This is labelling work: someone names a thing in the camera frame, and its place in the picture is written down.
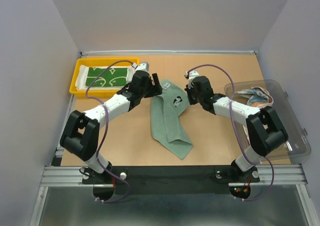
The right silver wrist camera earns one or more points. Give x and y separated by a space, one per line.
190 76

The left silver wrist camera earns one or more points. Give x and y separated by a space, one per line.
144 66

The orange and green printed towel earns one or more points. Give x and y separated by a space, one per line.
256 97

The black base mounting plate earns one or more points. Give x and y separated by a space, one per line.
107 184

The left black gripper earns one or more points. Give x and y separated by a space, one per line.
157 89

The aluminium rail back edge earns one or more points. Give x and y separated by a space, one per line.
167 52

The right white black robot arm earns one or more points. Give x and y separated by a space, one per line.
265 129

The aluminium frame rail front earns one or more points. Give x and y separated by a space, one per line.
262 174

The light teal towel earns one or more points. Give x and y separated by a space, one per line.
165 111

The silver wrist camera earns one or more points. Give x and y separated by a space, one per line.
190 76
144 66

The clear plastic storage bin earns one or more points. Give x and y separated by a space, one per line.
297 149

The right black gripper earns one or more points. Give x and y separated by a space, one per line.
189 90

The yellow plastic tray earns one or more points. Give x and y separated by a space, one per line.
98 62

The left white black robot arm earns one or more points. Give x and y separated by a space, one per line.
81 132

